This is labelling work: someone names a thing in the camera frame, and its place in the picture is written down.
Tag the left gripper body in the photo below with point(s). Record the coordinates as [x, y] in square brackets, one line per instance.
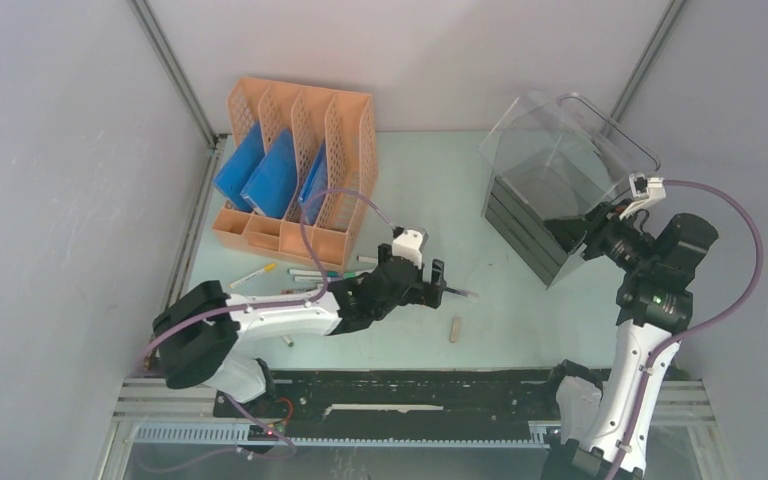
[416, 293]

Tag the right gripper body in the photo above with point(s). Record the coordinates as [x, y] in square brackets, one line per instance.
[611, 232]

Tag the clear plastic drawer cabinet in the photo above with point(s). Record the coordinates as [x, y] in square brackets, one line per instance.
[554, 158]

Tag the blue folder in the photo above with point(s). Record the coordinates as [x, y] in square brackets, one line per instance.
[272, 185]
[237, 171]
[317, 181]

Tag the blue folder front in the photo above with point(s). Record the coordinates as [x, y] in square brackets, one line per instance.
[237, 171]

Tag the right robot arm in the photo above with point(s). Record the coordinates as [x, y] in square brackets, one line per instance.
[605, 428]

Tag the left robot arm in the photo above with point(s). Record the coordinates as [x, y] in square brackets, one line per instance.
[207, 336]

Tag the clear purple pen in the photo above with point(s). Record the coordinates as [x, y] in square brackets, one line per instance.
[461, 292]

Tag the tan eraser stick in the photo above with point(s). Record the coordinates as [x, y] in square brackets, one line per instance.
[455, 329]

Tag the green cap marker upper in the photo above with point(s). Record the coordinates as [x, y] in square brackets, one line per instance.
[355, 273]

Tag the yellow cap marker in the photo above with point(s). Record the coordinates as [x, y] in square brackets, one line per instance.
[252, 275]

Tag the orange plastic file organizer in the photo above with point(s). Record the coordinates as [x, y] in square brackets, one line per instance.
[332, 136]

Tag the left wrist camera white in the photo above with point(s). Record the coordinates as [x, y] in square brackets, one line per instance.
[408, 244]

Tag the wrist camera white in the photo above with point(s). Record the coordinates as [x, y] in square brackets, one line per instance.
[408, 244]
[645, 192]

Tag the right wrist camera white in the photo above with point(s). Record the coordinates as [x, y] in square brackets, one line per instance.
[645, 192]

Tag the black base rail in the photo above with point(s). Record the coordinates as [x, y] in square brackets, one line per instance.
[453, 406]

